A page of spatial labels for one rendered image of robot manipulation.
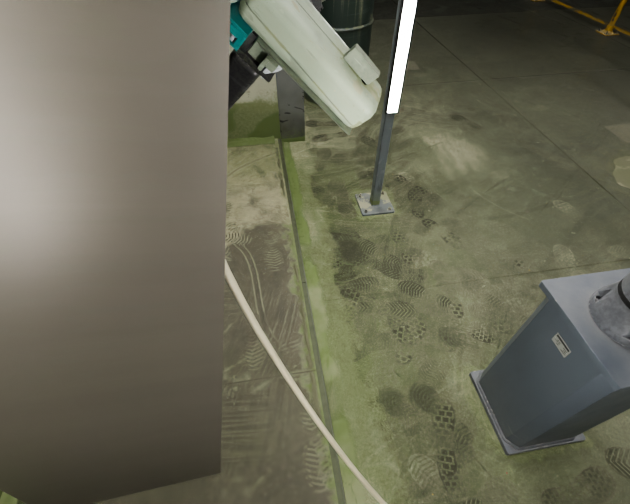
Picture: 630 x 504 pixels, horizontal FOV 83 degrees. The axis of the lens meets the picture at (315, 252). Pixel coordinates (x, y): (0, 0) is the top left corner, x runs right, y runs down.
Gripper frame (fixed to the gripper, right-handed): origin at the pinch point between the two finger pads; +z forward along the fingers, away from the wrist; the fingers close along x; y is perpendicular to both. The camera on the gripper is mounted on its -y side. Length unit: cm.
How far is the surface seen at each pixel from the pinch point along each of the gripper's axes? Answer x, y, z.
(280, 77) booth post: -38, 132, -171
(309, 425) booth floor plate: -93, 84, 21
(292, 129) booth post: -68, 154, -166
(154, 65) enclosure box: 4.5, -5.6, 15.7
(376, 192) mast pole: -108, 94, -110
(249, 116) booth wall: -39, 163, -156
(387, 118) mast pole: -75, 63, -118
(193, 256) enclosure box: -5.4, 5.8, 19.5
